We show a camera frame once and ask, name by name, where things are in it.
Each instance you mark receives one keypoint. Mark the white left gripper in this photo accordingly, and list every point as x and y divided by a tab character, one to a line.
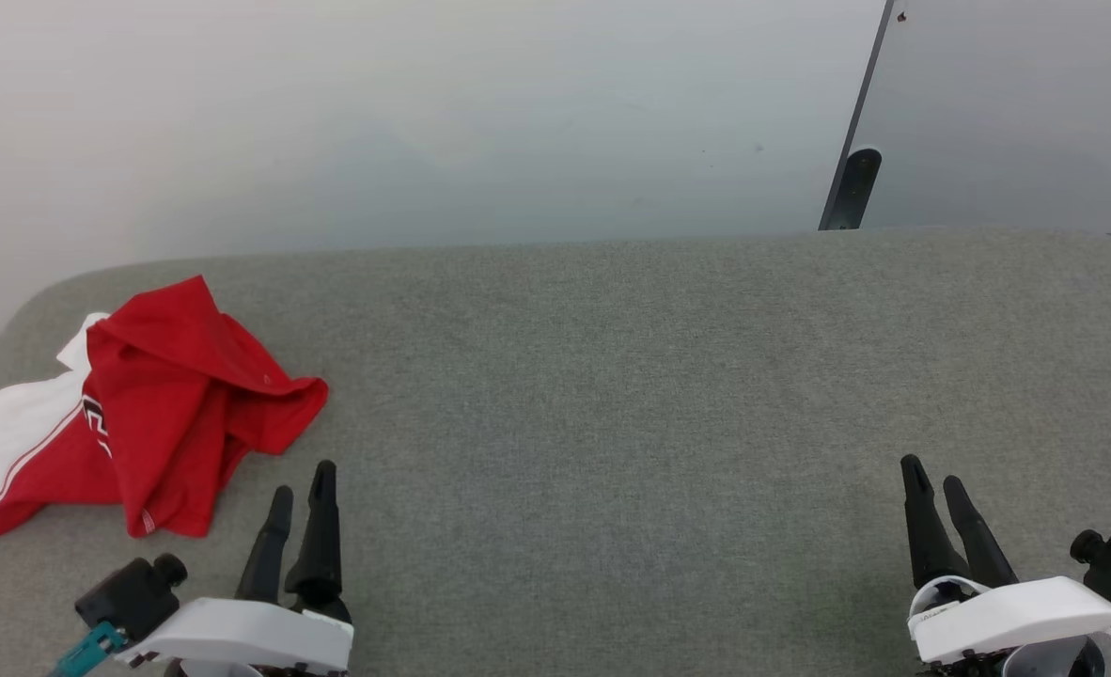
255	635

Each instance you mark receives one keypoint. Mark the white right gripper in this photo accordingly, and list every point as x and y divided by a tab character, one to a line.
1016	616

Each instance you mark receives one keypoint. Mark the red and white basketball jersey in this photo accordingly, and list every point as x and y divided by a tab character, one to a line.
170	404

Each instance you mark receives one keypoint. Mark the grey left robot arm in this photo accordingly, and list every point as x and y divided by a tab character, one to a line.
212	669

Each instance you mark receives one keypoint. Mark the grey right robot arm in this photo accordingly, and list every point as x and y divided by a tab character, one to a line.
1054	660

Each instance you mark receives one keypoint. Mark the grey fabric sofa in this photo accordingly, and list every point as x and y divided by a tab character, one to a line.
631	423

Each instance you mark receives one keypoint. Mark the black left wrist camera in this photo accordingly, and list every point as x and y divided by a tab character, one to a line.
133	594

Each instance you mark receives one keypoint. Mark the dark metal frame post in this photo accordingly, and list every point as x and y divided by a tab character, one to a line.
858	141

